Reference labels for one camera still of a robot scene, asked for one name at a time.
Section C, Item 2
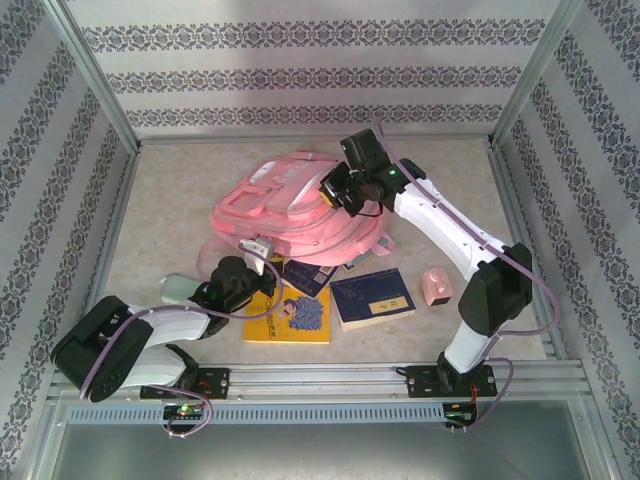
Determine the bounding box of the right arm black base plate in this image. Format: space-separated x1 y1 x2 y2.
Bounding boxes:
404 364 499 399

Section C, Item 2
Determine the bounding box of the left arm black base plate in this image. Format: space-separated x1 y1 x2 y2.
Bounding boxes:
139 367 231 400

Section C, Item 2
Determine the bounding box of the thin dark blue booklet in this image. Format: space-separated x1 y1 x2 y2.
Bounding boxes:
277 254 341 300

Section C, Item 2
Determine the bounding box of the yellow cartoon cover book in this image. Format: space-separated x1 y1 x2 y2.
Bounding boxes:
241 284 332 346

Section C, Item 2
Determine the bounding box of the wide aluminium side rail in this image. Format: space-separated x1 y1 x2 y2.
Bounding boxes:
69 149 141 371
487 144 569 361

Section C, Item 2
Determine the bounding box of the thick dark blue book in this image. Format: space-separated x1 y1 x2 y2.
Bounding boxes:
329 268 418 334

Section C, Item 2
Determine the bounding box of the thin aluminium wall base rail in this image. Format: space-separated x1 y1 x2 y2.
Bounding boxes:
137 132 494 147

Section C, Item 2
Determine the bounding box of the pink pencil sharpener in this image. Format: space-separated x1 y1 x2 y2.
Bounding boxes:
421 268 455 306

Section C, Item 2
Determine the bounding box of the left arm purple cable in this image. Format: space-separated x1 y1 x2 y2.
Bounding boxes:
79 259 281 442

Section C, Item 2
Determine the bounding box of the grey metal sheet panel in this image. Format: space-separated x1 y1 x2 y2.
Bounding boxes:
49 422 606 480

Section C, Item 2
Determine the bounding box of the pink school backpack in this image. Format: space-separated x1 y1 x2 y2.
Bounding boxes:
196 148 399 281

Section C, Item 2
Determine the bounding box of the aluminium frame post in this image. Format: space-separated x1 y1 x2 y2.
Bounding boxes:
489 0 586 151
47 0 143 157

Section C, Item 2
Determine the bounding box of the pale green pencil case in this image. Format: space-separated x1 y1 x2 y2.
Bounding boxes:
158 273 211 305

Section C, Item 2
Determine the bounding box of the slotted grey cable duct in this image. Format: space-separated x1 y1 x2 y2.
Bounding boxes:
64 402 449 426

